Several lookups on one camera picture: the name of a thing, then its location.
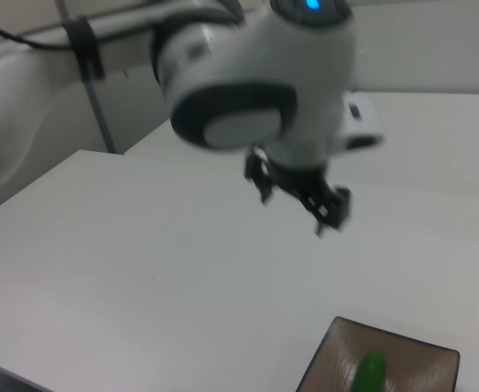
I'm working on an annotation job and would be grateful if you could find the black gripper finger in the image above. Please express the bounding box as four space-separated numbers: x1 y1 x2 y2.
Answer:
277 165 353 237
243 143 279 204

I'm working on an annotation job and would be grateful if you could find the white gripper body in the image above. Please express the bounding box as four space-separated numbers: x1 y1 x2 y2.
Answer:
263 91 386 175

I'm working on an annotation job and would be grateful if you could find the green cucumber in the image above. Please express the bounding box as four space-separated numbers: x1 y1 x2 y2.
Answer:
350 350 388 392

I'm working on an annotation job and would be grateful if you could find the square brown ceramic plate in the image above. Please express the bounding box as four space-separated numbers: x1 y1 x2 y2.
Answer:
295 315 462 392

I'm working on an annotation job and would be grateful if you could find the grey partition frame post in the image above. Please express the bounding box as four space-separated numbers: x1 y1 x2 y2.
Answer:
54 0 118 155

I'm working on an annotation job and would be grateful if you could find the black cable clamp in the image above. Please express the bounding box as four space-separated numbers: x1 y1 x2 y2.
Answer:
65 15 105 82

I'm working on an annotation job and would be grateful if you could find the black cable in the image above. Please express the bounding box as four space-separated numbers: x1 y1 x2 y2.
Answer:
0 17 77 52

